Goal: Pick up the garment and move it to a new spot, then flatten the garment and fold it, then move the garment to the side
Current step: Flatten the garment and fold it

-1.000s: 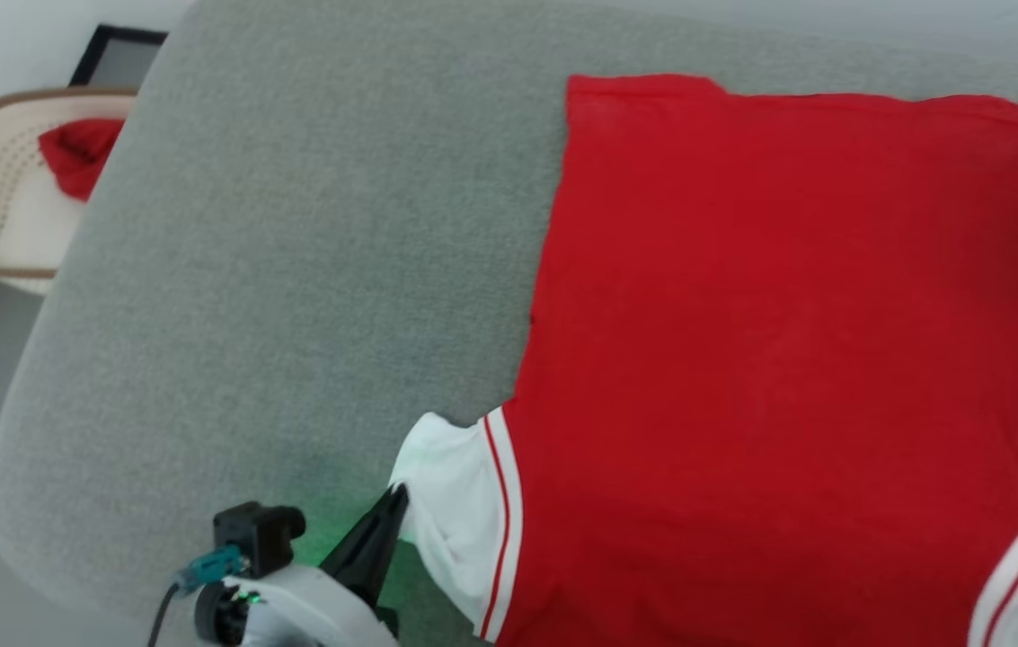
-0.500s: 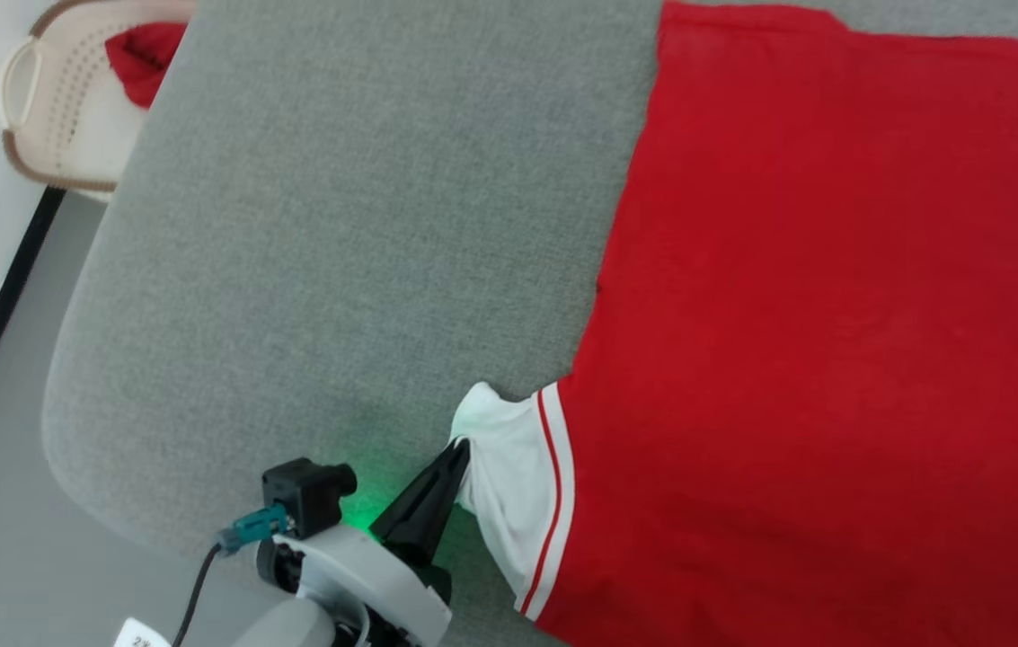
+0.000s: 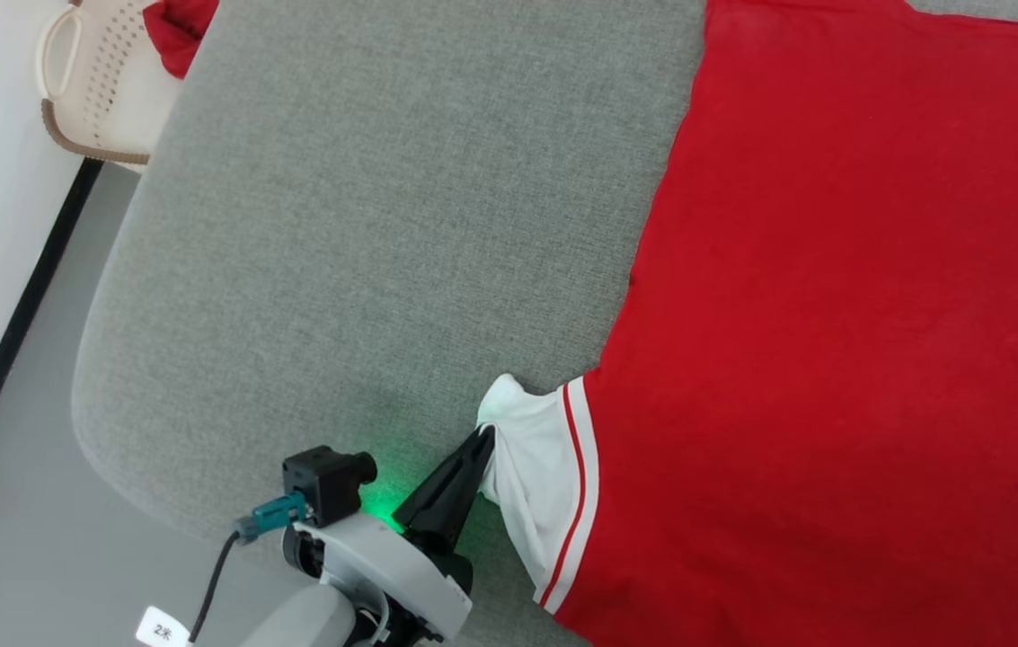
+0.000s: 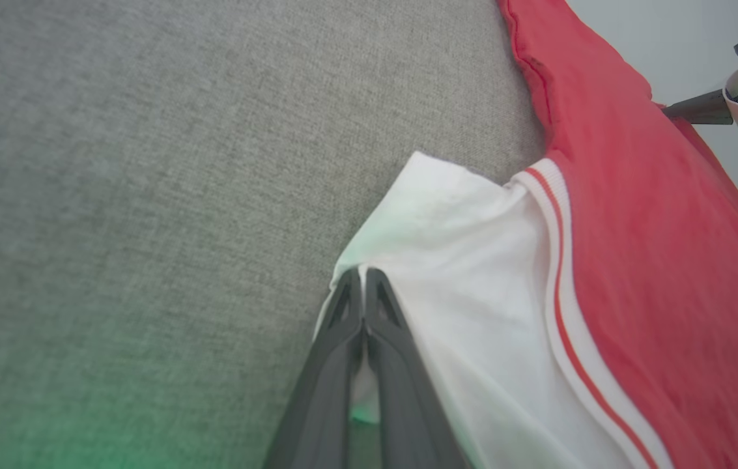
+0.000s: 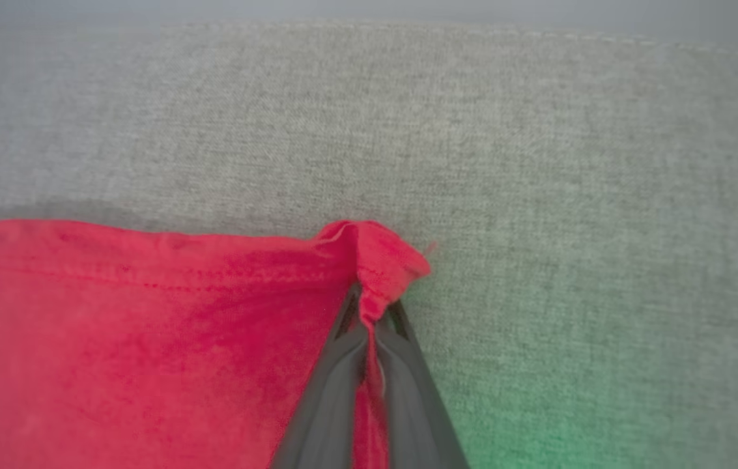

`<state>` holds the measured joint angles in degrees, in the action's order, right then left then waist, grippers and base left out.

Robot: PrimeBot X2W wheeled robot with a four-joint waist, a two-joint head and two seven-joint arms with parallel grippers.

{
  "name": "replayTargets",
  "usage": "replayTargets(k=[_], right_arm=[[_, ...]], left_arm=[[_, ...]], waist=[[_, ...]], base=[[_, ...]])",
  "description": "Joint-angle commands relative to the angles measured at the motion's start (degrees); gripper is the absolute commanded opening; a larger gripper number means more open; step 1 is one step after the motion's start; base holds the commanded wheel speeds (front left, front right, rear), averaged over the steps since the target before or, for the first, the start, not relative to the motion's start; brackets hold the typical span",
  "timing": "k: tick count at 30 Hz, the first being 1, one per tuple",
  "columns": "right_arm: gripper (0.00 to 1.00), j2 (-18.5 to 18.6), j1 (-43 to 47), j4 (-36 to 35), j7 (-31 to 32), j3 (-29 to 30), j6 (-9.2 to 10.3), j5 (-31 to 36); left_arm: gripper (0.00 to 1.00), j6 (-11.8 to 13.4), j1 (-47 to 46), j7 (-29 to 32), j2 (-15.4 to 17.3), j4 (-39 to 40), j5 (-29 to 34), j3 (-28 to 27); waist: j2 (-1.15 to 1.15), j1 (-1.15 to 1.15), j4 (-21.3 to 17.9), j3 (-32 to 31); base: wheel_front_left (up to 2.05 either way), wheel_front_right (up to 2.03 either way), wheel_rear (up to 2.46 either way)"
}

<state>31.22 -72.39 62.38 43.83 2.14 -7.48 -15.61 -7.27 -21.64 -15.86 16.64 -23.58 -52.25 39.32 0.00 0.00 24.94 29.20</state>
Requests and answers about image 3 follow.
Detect red cloth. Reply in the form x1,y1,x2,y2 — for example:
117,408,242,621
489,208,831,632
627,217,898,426
143,0,220,80

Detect grey fabric sofa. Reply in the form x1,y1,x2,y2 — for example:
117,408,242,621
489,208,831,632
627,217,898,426
71,0,1018,647

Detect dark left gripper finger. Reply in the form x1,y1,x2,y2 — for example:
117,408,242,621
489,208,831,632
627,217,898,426
392,428,486,535
422,425,498,554

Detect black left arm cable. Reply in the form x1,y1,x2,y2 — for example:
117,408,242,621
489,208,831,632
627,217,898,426
188,492,310,644

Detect red and white jersey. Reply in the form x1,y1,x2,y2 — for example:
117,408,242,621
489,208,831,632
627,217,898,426
476,0,1018,647

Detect black skirting strip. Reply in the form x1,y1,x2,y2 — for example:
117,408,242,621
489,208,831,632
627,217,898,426
0,157,105,533

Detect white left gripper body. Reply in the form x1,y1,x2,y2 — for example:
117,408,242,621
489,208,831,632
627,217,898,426
282,510,476,647

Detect white cable label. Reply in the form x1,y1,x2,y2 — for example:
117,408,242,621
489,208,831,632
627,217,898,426
135,607,191,647

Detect cream plastic laundry basket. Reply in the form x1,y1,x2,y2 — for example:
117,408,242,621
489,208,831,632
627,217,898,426
35,0,186,174

